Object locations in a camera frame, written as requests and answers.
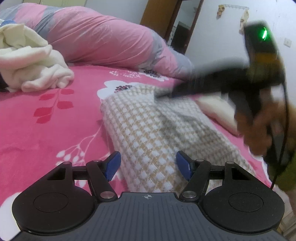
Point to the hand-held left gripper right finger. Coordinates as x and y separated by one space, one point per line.
183 165

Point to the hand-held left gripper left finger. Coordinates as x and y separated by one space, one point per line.
113 165

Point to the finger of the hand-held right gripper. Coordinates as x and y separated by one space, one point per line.
196 85

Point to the beige white checkered sweater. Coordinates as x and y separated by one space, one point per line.
148 129

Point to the person's right hand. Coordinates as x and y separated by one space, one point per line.
263 129

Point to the folded cream garment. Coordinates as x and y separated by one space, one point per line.
217 111

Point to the pink floral bed blanket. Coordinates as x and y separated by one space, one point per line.
46 129

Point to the brown wooden door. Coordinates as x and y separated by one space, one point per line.
157 16

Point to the pink grey rolled quilt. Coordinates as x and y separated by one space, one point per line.
104 39

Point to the cream fleece garment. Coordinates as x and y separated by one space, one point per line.
34 64

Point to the black garment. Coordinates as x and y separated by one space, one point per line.
2 81

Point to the pale yellow wardrobe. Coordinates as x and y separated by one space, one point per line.
64 2

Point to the blue cloth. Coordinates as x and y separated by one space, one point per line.
8 22

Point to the white wall outlet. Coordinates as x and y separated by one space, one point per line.
288 42

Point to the beige hanging wall ornament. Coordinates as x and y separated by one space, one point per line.
221 10
244 17

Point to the white wall hook rack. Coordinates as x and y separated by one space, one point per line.
235 7

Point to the dark wooden door frame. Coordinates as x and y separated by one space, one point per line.
197 18

